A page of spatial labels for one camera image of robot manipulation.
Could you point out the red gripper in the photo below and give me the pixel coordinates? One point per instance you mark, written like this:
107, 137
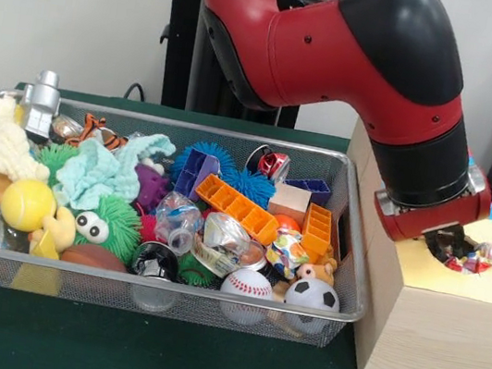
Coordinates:
433, 214

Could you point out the small polka-dot cloth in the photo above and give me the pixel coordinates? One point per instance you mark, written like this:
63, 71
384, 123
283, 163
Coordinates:
287, 249

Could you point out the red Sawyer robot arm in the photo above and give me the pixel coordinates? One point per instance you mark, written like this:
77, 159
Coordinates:
341, 59

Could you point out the wooden box with three holes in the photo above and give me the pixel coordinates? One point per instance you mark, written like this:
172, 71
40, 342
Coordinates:
426, 344

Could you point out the short orange toy brick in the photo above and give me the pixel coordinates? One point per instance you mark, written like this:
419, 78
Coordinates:
318, 229

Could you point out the soccer ball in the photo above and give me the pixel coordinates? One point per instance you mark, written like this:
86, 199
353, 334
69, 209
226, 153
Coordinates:
312, 295

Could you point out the baseball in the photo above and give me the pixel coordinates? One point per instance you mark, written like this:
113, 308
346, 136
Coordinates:
248, 285

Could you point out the long orange toy brick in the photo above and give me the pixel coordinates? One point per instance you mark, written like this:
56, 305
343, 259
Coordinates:
238, 206

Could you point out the dark green table cloth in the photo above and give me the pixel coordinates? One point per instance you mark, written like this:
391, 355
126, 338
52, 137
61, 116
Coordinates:
153, 357

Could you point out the green spiky toy with eyes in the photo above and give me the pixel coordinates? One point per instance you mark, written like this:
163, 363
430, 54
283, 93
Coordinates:
115, 225

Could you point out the mint green cloth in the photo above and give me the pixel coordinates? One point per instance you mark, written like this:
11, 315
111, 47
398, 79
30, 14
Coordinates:
94, 170

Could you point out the yellow ball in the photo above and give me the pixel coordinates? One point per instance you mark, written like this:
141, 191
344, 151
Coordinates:
27, 205

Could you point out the silver toy robot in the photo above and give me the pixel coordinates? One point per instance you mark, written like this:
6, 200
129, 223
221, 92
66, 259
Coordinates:
42, 110

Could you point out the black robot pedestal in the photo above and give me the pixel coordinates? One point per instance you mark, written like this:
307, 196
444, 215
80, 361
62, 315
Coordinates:
176, 66

